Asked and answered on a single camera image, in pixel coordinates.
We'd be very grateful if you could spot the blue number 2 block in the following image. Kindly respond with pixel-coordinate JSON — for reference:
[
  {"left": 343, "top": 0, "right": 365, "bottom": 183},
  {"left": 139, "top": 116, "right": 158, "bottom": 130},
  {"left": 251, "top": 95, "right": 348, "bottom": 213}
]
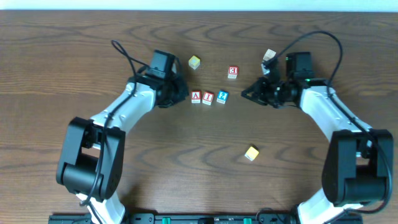
[{"left": 216, "top": 90, "right": 229, "bottom": 104}]

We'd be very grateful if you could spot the red letter A block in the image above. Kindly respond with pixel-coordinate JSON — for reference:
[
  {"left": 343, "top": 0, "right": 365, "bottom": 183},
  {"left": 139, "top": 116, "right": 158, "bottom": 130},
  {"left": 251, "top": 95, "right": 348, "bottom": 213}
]
[{"left": 191, "top": 91, "right": 201, "bottom": 104}]

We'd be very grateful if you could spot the red letter I block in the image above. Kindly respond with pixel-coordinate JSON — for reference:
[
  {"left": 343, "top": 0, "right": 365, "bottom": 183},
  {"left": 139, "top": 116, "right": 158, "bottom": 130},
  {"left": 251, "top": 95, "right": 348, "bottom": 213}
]
[{"left": 201, "top": 91, "right": 214, "bottom": 105}]

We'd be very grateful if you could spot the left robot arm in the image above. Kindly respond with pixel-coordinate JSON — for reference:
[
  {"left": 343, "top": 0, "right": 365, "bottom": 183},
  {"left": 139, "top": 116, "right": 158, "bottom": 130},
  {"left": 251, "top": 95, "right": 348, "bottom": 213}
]
[{"left": 56, "top": 50, "right": 189, "bottom": 223}]

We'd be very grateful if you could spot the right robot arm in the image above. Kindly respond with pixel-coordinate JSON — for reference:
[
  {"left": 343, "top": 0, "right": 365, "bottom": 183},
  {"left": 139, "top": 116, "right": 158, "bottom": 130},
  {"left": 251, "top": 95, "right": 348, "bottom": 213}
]
[{"left": 241, "top": 49, "right": 393, "bottom": 223}]

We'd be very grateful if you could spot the red letter E block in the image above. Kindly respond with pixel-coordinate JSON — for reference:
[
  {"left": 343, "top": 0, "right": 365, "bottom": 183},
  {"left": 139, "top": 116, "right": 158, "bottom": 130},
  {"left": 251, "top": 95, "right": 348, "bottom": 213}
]
[{"left": 228, "top": 66, "right": 239, "bottom": 79}]

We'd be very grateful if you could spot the yellow block far centre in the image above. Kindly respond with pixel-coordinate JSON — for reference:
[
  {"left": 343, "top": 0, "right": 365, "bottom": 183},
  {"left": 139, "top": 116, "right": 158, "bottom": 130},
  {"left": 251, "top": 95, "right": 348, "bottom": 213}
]
[{"left": 188, "top": 55, "right": 201, "bottom": 70}]

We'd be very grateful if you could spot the yellow block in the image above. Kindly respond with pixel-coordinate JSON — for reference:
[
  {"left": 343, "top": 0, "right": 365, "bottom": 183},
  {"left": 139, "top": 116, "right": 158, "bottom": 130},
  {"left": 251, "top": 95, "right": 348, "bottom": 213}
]
[
  {"left": 188, "top": 55, "right": 201, "bottom": 70},
  {"left": 244, "top": 146, "right": 259, "bottom": 161}
]

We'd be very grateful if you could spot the white wooden block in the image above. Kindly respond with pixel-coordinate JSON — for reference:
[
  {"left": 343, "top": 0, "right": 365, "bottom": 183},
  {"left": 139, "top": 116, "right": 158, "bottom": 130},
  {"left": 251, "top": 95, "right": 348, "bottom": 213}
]
[{"left": 262, "top": 49, "right": 276, "bottom": 62}]

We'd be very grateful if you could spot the yellow block near right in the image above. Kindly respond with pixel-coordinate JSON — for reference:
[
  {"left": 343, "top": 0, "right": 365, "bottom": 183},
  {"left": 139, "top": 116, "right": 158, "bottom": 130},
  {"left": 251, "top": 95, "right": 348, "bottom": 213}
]
[{"left": 244, "top": 146, "right": 259, "bottom": 161}]

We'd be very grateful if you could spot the left black cable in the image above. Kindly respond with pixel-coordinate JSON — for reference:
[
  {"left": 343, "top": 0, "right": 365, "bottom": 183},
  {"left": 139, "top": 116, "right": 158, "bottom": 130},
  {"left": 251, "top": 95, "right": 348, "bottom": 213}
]
[{"left": 79, "top": 39, "right": 184, "bottom": 224}]

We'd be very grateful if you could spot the black cable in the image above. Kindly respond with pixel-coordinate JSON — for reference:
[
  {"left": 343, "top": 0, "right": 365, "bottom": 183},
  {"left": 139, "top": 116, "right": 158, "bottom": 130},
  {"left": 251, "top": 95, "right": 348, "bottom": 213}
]
[
  {"left": 79, "top": 39, "right": 184, "bottom": 224},
  {"left": 254, "top": 30, "right": 393, "bottom": 224}
]

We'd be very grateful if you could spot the right black cable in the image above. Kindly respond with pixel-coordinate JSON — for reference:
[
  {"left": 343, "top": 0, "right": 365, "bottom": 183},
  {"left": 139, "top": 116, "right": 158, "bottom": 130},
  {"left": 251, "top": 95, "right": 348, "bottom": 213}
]
[{"left": 254, "top": 30, "right": 393, "bottom": 224}]

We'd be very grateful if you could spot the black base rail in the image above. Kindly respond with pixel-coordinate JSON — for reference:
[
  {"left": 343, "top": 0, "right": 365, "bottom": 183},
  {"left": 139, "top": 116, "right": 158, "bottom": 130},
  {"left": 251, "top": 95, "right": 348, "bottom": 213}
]
[{"left": 48, "top": 213, "right": 363, "bottom": 224}]

